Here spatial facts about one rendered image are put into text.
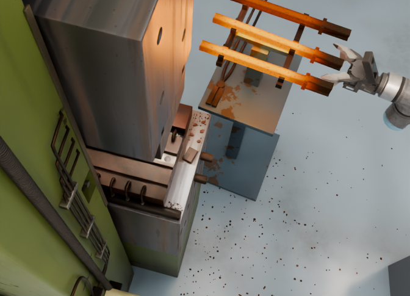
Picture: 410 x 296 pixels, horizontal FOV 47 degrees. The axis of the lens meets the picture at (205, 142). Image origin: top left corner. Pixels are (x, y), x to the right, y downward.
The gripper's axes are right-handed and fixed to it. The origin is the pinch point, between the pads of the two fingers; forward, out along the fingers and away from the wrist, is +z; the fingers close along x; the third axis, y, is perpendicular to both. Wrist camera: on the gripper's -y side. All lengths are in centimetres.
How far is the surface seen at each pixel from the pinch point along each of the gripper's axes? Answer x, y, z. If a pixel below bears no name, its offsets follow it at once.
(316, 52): -0.5, -1.3, 4.1
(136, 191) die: -68, 1, 37
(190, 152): -48, 6, 29
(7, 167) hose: -92, -71, 37
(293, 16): 10.8, -1.3, 16.0
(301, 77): -11.5, -0.7, 5.7
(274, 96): -4.4, 26.5, 11.9
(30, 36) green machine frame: -77, -77, 41
